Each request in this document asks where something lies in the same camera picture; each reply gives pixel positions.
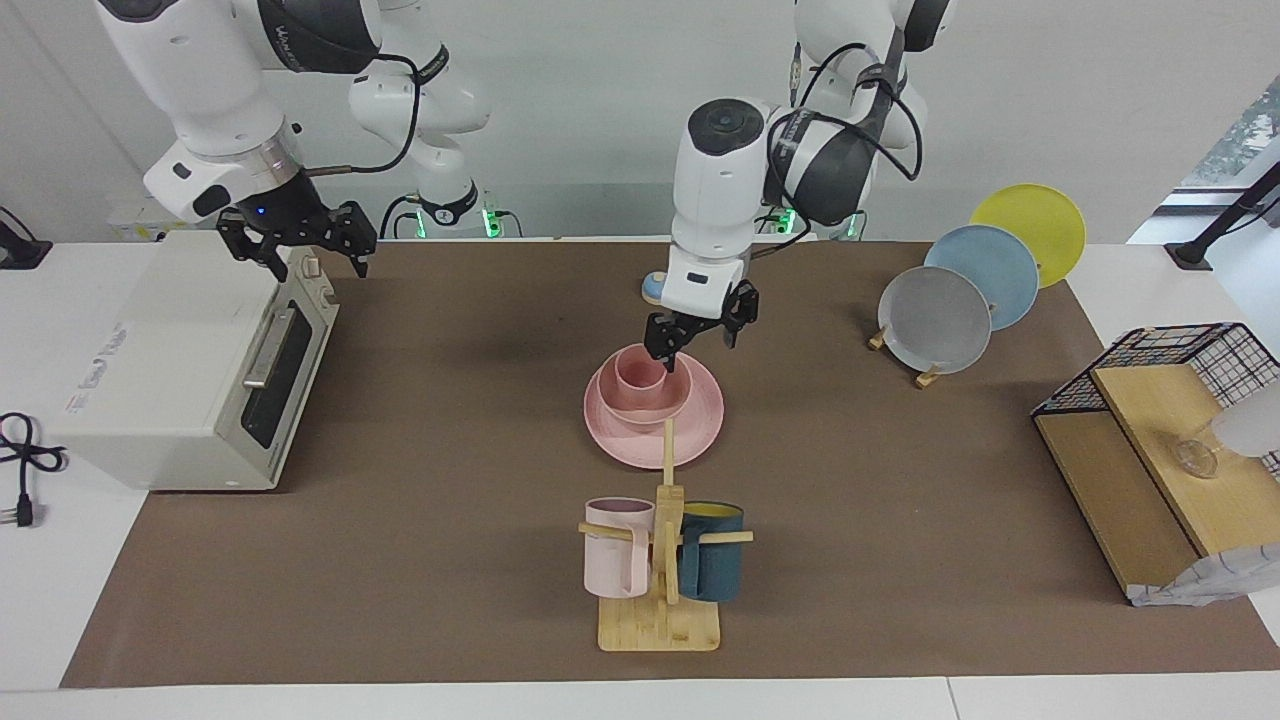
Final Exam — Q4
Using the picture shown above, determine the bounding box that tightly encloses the black clamp base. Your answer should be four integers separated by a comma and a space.
0, 205, 54, 271

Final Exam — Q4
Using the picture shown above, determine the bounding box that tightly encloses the white toaster oven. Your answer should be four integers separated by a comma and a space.
48, 229, 342, 492

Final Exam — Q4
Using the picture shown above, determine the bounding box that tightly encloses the blue plate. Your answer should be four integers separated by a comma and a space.
923, 224, 1041, 332

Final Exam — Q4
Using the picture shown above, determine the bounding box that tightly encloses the wooden mug rack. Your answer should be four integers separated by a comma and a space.
578, 418, 754, 653

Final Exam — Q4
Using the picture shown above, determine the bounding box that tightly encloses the pink cup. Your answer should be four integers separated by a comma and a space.
613, 344, 673, 408

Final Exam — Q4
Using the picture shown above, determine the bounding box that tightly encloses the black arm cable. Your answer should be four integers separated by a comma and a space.
303, 52, 421, 179
765, 28, 926, 261

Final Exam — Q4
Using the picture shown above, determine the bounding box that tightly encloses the pink plate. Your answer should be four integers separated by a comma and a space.
584, 347, 725, 470

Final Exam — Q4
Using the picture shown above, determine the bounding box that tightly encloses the light pink mug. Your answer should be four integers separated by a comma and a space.
584, 497, 657, 600

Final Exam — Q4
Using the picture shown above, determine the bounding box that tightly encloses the brown table mat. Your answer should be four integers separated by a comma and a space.
60, 240, 1280, 690

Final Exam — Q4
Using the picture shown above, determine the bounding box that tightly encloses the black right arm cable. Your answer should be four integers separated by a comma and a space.
303, 52, 421, 179

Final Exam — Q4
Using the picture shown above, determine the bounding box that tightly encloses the yellow plate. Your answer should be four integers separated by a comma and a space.
969, 183, 1088, 290

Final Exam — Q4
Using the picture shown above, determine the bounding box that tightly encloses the black power cable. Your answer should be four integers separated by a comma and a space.
0, 411, 70, 530

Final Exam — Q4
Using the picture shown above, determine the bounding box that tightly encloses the patterned white bag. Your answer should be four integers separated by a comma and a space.
1129, 542, 1280, 609

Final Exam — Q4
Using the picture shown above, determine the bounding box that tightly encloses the white power strip box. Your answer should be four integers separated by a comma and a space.
107, 192, 202, 242

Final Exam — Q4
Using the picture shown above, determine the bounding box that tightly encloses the wooden two-tier shelf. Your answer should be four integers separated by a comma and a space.
1034, 362, 1280, 603

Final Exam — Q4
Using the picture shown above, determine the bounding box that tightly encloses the grey plate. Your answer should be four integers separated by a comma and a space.
877, 266, 993, 375

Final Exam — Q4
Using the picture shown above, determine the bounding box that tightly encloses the pink bowl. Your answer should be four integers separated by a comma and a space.
597, 349, 694, 427

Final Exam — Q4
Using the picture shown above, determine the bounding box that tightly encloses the black wire basket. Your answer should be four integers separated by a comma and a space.
1031, 321, 1280, 483

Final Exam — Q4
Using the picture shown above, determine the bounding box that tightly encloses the frosted white container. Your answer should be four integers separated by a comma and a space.
1209, 379, 1280, 460

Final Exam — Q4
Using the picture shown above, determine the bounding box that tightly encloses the clear glass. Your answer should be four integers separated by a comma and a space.
1174, 424, 1222, 480

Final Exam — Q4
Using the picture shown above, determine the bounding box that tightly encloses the dark teal mug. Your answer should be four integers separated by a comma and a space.
677, 501, 746, 603

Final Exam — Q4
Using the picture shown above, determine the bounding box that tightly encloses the wooden plate rack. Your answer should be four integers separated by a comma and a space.
867, 322, 942, 390

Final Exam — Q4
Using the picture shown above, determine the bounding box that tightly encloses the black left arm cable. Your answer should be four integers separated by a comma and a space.
765, 28, 926, 261

